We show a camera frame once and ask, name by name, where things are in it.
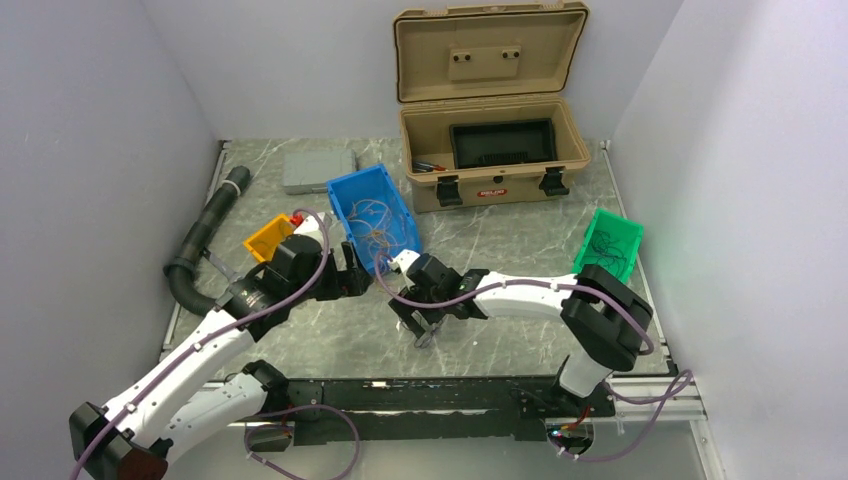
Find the grey plastic case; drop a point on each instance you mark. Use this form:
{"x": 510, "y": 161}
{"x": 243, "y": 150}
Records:
{"x": 308, "y": 172}

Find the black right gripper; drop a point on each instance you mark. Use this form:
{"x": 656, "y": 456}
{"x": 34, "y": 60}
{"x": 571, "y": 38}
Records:
{"x": 405, "y": 311}

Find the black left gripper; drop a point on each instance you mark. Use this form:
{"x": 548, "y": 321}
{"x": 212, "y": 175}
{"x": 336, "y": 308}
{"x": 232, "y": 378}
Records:
{"x": 350, "y": 282}

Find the black tray in toolbox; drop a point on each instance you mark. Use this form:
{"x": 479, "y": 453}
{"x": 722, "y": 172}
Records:
{"x": 503, "y": 143}

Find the tan open toolbox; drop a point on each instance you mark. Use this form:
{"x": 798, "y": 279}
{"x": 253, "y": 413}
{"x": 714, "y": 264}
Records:
{"x": 480, "y": 64}

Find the yellow plastic bin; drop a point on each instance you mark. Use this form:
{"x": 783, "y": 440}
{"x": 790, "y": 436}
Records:
{"x": 262, "y": 244}

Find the blue plastic bin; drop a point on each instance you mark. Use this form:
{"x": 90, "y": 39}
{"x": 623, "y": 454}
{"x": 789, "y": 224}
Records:
{"x": 373, "y": 214}

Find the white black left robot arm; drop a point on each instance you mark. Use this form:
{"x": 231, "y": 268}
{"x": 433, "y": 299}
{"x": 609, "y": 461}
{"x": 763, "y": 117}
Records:
{"x": 141, "y": 432}

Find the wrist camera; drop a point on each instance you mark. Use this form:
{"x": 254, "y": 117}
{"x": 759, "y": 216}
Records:
{"x": 402, "y": 262}
{"x": 308, "y": 225}

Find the tools inside toolbox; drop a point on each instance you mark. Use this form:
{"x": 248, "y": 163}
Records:
{"x": 426, "y": 167}

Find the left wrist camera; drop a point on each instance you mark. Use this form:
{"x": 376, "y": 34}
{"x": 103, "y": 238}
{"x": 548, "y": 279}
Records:
{"x": 308, "y": 225}

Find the silver wrench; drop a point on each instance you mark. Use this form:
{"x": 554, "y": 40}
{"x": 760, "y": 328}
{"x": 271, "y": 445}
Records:
{"x": 225, "y": 270}

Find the green plastic bin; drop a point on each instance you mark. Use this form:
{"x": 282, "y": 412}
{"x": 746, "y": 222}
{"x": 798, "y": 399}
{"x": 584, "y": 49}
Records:
{"x": 612, "y": 242}

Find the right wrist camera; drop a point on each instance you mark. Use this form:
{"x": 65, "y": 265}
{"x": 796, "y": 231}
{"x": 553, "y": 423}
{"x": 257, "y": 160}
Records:
{"x": 402, "y": 262}

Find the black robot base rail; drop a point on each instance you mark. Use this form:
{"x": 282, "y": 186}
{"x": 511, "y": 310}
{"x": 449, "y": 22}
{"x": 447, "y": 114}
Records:
{"x": 523, "y": 408}

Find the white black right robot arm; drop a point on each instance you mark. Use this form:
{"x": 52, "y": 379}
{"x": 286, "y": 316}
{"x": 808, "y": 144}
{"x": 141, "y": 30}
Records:
{"x": 608, "y": 320}

